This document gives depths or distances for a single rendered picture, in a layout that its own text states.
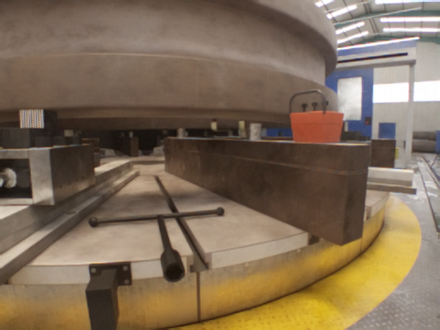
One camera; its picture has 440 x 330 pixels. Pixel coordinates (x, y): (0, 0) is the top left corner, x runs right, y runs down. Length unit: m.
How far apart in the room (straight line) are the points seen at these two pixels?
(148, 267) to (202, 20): 1.34
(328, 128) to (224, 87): 0.63
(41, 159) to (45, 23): 0.88
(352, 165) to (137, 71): 1.04
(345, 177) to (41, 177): 1.11
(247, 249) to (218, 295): 0.22
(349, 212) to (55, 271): 1.04
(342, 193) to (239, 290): 0.55
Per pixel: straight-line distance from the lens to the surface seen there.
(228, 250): 0.95
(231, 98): 1.43
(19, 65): 1.56
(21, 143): 1.19
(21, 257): 0.98
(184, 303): 1.04
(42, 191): 1.10
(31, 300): 1.11
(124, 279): 0.92
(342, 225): 1.01
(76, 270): 0.95
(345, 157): 0.97
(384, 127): 10.00
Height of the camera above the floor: 0.72
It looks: 7 degrees down
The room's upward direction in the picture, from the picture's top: straight up
